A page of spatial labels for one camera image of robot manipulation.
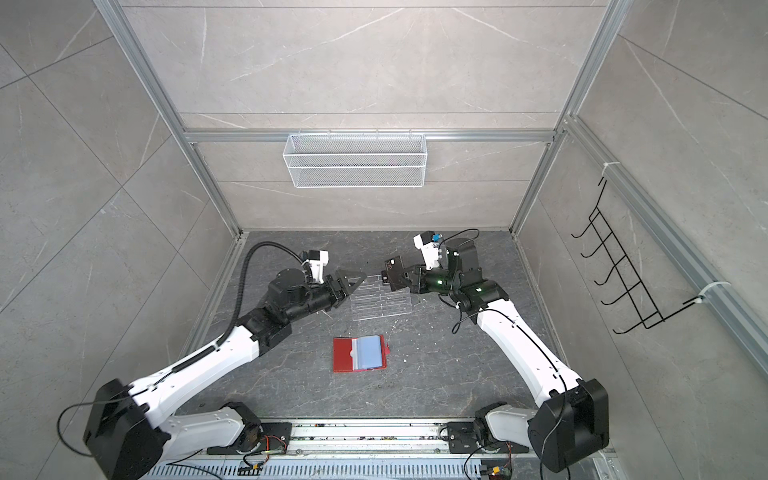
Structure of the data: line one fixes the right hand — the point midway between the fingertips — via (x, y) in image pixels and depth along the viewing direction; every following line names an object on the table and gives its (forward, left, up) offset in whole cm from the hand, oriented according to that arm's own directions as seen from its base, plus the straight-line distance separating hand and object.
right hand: (398, 272), depth 75 cm
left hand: (-3, +9, +3) cm, 10 cm away
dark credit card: (0, +1, +1) cm, 1 cm away
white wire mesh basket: (+45, +12, +5) cm, 46 cm away
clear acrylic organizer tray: (+5, +8, -22) cm, 24 cm away
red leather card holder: (-11, +12, -25) cm, 30 cm away
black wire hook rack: (-17, -50, +7) cm, 53 cm away
